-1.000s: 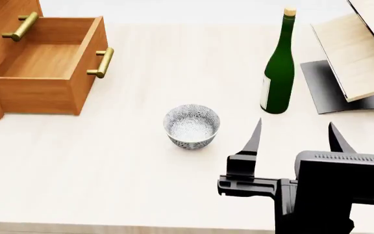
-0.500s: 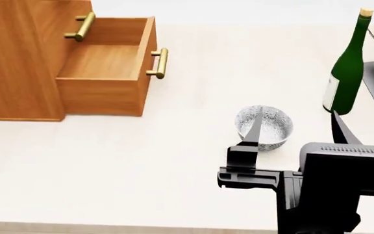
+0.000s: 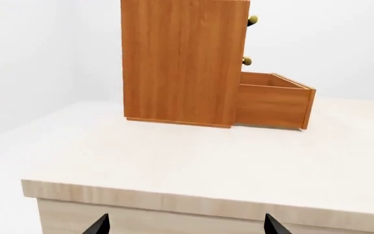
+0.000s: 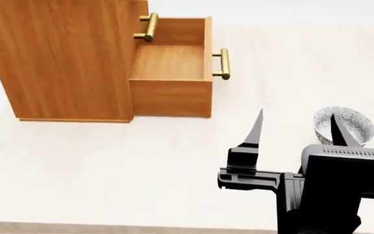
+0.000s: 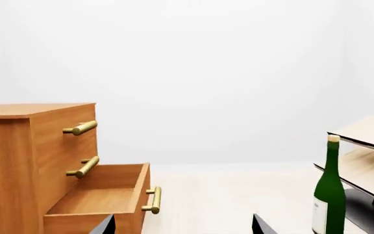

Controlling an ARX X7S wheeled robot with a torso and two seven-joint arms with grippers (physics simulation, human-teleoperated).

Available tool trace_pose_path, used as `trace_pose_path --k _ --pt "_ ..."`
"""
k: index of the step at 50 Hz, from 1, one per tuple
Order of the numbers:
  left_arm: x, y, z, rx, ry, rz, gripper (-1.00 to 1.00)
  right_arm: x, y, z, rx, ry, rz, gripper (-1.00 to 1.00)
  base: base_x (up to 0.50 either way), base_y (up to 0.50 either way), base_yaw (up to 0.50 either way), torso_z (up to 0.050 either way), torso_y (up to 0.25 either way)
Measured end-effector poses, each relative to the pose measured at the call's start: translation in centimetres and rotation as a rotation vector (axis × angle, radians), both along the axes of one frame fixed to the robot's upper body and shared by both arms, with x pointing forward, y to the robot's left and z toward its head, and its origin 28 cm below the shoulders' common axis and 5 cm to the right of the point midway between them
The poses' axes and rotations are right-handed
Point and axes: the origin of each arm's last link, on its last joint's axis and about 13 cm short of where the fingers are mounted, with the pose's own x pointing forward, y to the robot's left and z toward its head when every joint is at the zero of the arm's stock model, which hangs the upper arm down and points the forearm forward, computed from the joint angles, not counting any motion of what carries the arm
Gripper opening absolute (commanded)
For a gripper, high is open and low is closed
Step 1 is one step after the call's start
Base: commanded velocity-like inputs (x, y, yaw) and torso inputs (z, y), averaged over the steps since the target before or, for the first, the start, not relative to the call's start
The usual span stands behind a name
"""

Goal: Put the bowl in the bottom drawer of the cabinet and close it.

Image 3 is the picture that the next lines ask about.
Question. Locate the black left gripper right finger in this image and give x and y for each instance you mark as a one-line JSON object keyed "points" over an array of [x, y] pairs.
{"points": [[274, 227]]}

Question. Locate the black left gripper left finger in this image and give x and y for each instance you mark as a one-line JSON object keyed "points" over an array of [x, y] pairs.
{"points": [[100, 226]]}

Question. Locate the open orange wooden drawer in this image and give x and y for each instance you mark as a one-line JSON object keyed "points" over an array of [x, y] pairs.
{"points": [[273, 107]]}

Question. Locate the brass round drawer knob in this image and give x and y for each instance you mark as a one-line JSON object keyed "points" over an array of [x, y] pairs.
{"points": [[253, 20], [247, 60]]}

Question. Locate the orange wooden cabinet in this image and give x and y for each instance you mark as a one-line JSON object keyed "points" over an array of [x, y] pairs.
{"points": [[180, 63]]}

